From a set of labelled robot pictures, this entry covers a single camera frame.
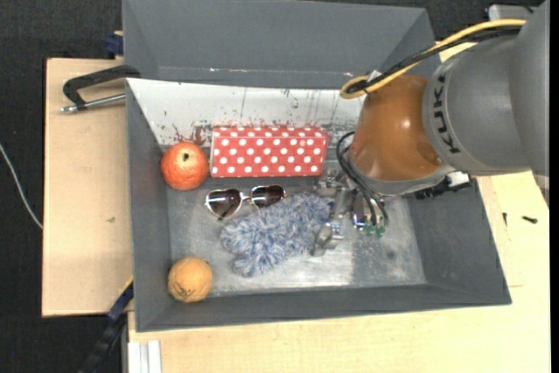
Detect tan ball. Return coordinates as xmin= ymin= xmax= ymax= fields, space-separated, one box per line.
xmin=167 ymin=256 xmax=214 ymax=304

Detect red white-dotted box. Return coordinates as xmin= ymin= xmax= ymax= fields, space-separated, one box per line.
xmin=209 ymin=125 xmax=330 ymax=179

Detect blue and white fluffy cloth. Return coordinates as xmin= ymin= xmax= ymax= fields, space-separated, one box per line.
xmin=219 ymin=192 xmax=335 ymax=279

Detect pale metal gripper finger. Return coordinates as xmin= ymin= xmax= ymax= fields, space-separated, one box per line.
xmin=309 ymin=232 xmax=340 ymax=258
xmin=323 ymin=221 xmax=347 ymax=243

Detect pale brown cardboard board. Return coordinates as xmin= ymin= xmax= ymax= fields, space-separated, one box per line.
xmin=41 ymin=58 xmax=135 ymax=318

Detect heart-shaped sunglasses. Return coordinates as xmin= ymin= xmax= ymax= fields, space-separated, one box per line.
xmin=204 ymin=183 xmax=288 ymax=222

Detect orange fruit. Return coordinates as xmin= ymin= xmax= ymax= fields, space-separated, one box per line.
xmin=160 ymin=141 xmax=210 ymax=192

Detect grey metal bin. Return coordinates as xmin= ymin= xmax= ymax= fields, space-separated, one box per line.
xmin=121 ymin=0 xmax=513 ymax=333

